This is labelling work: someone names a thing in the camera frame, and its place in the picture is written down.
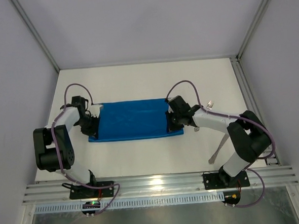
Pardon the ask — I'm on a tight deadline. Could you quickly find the slotted grey cable duct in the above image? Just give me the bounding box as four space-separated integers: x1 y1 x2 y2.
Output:
34 192 223 214

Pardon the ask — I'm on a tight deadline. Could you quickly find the aluminium front rail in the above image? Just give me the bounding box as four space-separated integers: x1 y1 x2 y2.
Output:
22 166 299 205

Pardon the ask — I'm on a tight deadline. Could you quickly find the right aluminium side rail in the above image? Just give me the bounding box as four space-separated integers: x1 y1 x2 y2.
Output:
230 56 281 166

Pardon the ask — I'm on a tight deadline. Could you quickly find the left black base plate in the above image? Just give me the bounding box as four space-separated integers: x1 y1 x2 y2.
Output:
62 180 114 200

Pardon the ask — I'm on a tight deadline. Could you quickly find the controller board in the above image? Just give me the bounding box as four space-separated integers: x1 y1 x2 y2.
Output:
81 200 100 217
222 192 241 207

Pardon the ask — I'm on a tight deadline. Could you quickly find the aluminium frame post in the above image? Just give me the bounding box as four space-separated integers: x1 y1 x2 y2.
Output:
236 0 272 61
8 0 61 73

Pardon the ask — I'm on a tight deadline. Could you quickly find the purple cable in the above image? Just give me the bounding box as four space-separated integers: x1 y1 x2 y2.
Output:
48 81 122 218
165 75 280 212

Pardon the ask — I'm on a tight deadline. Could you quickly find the silver table knife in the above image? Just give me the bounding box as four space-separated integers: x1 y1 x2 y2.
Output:
208 134 229 165

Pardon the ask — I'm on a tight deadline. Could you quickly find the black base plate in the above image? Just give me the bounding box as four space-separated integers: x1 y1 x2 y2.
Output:
62 180 114 200
202 171 250 190

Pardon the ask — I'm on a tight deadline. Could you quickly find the silver fork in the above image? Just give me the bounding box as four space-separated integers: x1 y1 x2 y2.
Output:
192 100 217 133

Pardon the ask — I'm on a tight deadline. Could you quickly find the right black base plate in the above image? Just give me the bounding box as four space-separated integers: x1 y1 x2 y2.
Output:
202 171 250 190

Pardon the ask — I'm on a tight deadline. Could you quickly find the right aluminium frame post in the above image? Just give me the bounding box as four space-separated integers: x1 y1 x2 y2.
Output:
236 0 272 61

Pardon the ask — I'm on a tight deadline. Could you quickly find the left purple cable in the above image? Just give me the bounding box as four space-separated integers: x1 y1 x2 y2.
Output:
48 81 122 218

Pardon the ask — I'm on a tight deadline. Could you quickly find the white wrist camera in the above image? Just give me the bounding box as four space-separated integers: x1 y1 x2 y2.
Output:
165 97 175 103
88 104 103 118

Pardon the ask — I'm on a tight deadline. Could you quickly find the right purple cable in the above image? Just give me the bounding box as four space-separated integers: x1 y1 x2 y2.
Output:
165 75 280 212

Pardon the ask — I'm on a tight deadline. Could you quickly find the left controller board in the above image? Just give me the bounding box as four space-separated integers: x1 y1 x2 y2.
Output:
81 200 100 217

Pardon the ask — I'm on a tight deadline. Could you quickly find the blue satin napkin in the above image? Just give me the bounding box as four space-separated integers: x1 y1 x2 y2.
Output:
88 98 184 143

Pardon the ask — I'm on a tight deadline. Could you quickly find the right controller board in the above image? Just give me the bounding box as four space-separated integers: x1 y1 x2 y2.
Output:
222 192 241 207

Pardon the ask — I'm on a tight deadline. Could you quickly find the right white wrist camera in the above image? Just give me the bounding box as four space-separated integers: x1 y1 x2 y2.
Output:
165 97 175 103

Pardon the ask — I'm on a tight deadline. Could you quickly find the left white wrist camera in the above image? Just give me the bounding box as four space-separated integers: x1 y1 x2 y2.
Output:
88 104 103 118

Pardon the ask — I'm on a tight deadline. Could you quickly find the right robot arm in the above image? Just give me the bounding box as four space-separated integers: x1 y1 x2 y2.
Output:
165 95 272 190

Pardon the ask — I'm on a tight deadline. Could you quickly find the left aluminium frame post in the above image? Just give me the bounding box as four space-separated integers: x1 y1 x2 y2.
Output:
8 0 61 73

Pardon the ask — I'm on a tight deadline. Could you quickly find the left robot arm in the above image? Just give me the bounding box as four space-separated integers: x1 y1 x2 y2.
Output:
33 96 100 190

